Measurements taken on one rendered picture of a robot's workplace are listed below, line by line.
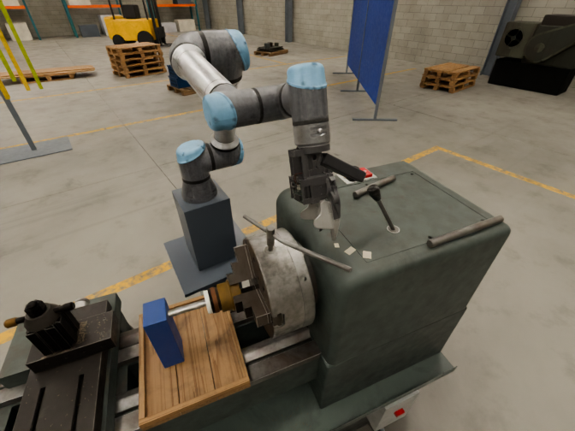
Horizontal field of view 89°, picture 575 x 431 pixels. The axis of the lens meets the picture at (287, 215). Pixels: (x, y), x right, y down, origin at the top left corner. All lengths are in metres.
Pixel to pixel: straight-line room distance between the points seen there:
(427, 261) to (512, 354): 1.67
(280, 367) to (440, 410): 1.23
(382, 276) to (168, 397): 0.69
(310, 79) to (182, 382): 0.89
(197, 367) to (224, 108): 0.77
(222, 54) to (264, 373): 0.97
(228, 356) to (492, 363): 1.75
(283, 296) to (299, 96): 0.49
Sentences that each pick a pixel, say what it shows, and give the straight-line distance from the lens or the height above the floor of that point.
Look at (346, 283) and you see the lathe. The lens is 0.74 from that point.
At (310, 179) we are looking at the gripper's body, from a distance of 0.60.
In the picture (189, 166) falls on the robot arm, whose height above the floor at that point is 1.27.
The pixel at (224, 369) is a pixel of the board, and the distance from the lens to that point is 1.03.
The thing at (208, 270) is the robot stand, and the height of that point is 0.75.
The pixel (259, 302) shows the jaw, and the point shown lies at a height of 1.11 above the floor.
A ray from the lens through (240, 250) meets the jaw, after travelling 0.89.
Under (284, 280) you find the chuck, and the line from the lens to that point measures 0.79.
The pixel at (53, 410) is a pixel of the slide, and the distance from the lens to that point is 1.05.
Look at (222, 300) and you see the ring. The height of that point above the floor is 1.11.
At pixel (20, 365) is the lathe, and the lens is 1.25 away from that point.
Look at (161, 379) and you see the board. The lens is 1.07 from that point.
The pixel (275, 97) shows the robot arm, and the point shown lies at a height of 1.63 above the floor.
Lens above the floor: 1.80
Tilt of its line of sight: 37 degrees down
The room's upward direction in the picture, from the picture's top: straight up
